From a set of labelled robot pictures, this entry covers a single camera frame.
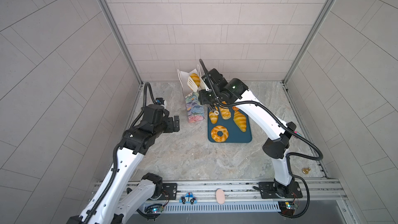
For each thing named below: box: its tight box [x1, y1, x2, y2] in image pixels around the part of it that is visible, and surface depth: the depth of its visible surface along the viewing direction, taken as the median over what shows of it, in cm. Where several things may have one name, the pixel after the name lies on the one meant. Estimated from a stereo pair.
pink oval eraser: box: [215, 188, 225, 205], surface depth 71 cm
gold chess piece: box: [301, 167, 311, 175], surface depth 78 cm
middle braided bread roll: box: [219, 106, 232, 120], surface depth 96 cm
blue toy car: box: [179, 191, 198, 205], surface depth 69 cm
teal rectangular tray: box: [207, 105, 253, 144], surface depth 91 cm
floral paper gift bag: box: [177, 64, 205, 123], surface depth 90 cm
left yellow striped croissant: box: [208, 110, 219, 125], surface depth 96 cm
